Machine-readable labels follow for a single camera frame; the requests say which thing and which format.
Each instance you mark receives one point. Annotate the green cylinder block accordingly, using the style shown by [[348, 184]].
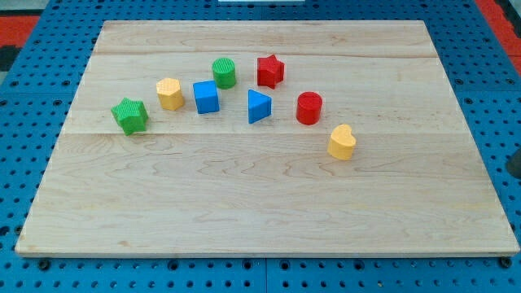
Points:
[[223, 70]]

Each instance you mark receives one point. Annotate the green star block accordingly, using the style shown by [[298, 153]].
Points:
[[131, 116]]

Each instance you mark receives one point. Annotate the red star block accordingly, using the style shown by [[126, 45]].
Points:
[[270, 71]]

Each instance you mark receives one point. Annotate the yellow heart block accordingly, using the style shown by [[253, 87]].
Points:
[[342, 142]]

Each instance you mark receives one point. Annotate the red cylinder block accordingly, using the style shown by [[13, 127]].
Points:
[[309, 106]]

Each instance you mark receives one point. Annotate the yellow hexagon block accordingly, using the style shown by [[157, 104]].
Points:
[[169, 93]]

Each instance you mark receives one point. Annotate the light wooden board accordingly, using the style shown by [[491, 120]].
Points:
[[212, 185]]

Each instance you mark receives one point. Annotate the blue cube block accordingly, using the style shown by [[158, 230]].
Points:
[[206, 97]]

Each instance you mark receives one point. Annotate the blue triangle block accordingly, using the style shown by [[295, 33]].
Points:
[[259, 106]]

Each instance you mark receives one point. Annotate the dark grey object at edge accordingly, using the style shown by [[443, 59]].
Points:
[[513, 164]]

